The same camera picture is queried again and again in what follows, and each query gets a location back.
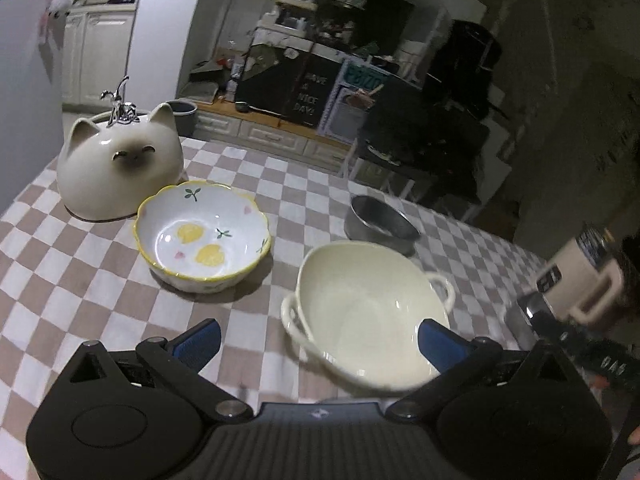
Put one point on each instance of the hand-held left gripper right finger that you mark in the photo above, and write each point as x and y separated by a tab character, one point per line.
434	340

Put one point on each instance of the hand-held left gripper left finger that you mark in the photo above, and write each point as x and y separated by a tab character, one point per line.
201	336

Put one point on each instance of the rectangular steel tray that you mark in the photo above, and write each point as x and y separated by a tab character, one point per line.
517	322

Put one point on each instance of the cream electric kettle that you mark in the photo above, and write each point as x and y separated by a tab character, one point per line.
585	280

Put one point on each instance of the flower-print bowl with yellow rim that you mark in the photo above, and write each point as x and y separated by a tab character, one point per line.
205	240

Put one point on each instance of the brown white checkered tablecloth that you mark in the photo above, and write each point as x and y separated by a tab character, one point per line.
100	300

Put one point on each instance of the round steel bowl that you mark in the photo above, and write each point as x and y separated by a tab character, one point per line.
380	220

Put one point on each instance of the cat-shaped ceramic jar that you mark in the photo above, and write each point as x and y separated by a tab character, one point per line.
117	170

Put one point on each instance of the chair with dark clothes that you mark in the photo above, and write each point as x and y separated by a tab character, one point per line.
425	135

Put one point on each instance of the low wooden drawer cabinet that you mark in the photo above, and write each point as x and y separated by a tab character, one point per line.
270	135

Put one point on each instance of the grey bucket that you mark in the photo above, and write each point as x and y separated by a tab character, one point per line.
184	116

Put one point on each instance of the silver cat ornament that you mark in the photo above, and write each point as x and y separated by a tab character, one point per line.
120	107

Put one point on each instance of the white framed board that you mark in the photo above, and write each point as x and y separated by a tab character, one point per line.
345	112

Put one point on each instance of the black chalkboard sign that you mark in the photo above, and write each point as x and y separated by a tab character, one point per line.
310	92

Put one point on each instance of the teal plate sign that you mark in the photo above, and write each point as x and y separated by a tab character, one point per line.
367	76

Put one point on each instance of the white kitchen cabinet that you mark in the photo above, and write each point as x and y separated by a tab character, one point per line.
95	55

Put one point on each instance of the wooden wall shelf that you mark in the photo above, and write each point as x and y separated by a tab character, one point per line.
292	0

